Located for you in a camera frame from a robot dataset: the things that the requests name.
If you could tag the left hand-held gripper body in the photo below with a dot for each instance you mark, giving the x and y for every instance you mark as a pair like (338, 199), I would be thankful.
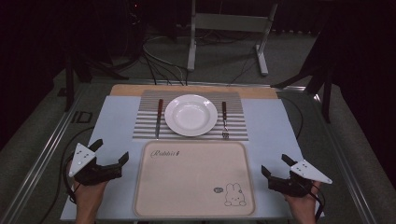
(81, 159)

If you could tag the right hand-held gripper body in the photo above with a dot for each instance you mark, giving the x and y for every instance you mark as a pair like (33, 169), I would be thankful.
(308, 171)

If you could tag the person's right hand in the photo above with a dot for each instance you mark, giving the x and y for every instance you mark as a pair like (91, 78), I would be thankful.
(303, 203)

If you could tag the person's left hand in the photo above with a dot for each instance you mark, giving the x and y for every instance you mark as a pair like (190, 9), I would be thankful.
(88, 196)

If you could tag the grey striped placemat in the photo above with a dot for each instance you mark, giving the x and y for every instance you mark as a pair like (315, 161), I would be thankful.
(146, 124)

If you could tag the beige tray with rabbit print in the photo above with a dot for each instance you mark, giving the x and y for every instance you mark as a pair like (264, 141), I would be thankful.
(186, 183)

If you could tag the dark tripod stand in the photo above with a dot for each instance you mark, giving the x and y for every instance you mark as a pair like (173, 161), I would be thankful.
(70, 81)
(325, 84)

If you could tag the white round plate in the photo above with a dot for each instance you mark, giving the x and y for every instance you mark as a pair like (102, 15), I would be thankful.
(190, 115)

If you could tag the dark equipment rack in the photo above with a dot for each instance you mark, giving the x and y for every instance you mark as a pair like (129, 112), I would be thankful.
(135, 25)

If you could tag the grey metal stand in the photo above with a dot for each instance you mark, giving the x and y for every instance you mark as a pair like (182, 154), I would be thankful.
(230, 22)

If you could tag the aluminium frame rail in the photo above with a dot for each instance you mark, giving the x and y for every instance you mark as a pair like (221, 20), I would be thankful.
(40, 161)
(345, 161)
(202, 83)

